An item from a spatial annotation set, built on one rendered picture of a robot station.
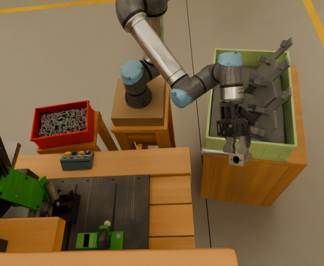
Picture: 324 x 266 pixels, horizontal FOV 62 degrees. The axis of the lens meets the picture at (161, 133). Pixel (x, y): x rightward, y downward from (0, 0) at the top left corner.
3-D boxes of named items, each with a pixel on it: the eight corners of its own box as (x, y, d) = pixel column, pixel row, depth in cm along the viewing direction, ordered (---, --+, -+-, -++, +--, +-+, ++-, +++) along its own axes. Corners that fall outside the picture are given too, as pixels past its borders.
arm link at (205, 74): (186, 76, 101) (201, 73, 90) (209, 62, 103) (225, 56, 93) (196, 94, 103) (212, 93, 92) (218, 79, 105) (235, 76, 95)
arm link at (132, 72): (120, 85, 142) (113, 66, 131) (140, 72, 146) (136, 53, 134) (132, 98, 137) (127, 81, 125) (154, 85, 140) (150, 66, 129)
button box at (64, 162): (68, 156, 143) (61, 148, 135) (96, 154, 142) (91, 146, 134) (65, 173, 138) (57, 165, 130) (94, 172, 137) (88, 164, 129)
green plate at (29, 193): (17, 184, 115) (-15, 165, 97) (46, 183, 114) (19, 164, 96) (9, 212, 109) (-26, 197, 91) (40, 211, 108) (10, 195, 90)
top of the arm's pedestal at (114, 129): (119, 89, 170) (117, 85, 167) (169, 88, 166) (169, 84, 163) (111, 133, 154) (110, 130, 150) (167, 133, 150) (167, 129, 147)
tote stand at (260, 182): (207, 124, 245) (212, 61, 177) (267, 130, 236) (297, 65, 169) (200, 197, 212) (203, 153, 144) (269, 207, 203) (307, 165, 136)
